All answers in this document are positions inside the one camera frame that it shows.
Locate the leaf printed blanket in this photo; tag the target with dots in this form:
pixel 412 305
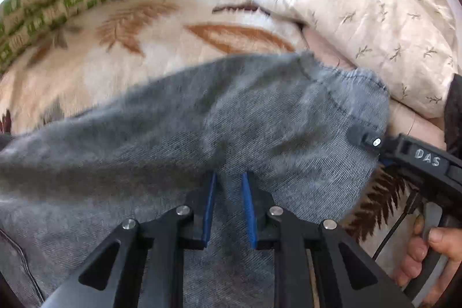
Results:
pixel 144 37

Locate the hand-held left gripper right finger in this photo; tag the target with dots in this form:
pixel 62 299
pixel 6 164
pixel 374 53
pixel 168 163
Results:
pixel 249 210

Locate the grey denim pants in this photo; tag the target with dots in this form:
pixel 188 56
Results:
pixel 180 131

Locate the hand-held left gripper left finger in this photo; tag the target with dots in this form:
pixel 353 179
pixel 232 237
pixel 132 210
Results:
pixel 209 210

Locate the cream sprig printed pillow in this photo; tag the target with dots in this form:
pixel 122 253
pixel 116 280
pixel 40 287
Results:
pixel 361 23

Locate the person's right hand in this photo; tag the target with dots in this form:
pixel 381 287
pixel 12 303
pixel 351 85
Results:
pixel 445 239

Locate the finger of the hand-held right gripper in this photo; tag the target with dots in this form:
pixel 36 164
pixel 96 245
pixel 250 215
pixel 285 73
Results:
pixel 364 137

